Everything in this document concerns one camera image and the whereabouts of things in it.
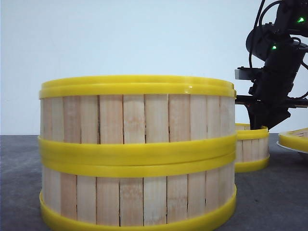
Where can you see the yellow rimmed steamer lid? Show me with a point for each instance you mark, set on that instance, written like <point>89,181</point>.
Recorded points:
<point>296,139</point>

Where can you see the front bamboo steamer basket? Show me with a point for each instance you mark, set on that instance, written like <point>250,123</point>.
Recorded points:
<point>200,201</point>

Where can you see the white plate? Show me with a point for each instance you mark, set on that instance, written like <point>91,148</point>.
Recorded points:
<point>291,149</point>

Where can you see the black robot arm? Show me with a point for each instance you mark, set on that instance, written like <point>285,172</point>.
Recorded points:
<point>275,40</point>

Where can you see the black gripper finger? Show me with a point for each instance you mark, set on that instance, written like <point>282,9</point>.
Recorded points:
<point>274,119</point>
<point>257,114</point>

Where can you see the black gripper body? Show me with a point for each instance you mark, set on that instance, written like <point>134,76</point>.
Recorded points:
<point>272,89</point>

